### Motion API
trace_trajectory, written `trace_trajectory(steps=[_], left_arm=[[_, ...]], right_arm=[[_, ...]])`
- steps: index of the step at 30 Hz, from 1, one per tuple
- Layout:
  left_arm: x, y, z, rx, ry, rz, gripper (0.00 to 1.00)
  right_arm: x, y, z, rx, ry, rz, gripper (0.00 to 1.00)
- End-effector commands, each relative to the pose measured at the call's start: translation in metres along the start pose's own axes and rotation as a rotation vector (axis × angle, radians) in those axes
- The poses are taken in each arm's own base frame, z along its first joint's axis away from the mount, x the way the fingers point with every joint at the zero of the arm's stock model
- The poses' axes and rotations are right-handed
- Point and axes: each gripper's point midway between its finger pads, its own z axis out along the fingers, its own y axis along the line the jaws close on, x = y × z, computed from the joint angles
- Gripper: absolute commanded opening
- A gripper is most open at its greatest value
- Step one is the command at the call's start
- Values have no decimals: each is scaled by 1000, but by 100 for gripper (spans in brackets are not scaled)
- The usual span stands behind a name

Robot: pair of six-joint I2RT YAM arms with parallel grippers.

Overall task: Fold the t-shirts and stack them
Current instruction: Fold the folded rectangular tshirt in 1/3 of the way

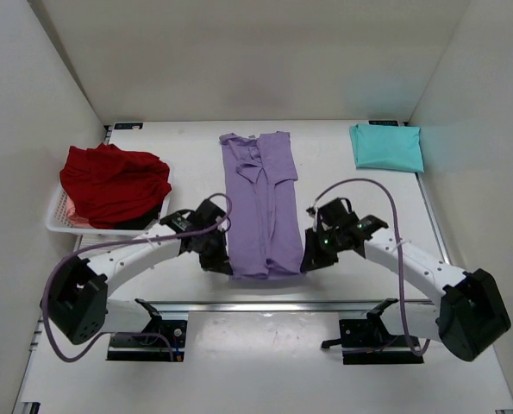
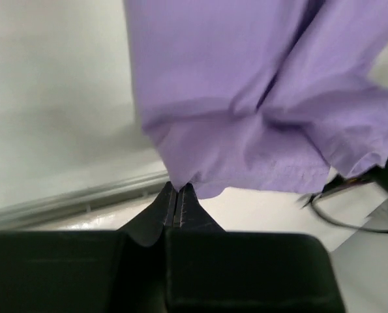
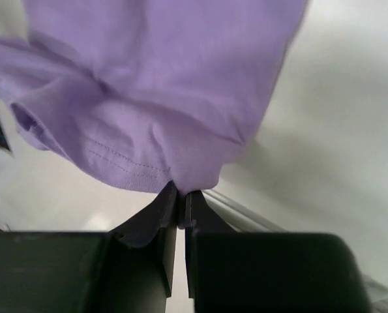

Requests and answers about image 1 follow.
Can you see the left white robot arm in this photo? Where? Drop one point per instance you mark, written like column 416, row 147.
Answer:
column 78, row 300

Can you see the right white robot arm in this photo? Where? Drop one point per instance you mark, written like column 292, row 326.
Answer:
column 465, row 312

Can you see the white plastic basket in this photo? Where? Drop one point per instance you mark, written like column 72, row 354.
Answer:
column 57, row 222

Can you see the red t shirt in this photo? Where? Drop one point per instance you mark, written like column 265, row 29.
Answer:
column 109, row 185

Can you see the black garment in basket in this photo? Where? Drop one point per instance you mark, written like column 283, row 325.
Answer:
column 140, row 222

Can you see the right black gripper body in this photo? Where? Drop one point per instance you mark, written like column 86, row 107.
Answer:
column 323, row 246

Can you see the pink garment in basket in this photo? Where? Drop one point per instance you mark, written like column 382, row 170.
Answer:
column 73, row 217

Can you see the right blue label sticker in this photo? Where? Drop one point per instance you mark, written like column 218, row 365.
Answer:
column 390, row 123

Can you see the aluminium table rail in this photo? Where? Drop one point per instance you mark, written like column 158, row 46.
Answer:
column 266, row 307

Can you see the folded teal t shirt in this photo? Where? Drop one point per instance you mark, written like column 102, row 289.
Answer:
column 392, row 148

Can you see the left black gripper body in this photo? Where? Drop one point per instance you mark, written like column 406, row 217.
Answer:
column 213, row 249

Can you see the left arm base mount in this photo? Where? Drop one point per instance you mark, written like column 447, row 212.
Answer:
column 140, row 332

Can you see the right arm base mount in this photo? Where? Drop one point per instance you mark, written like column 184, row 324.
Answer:
column 365, row 340

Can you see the purple t shirt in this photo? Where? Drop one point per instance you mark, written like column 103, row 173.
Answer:
column 264, row 240

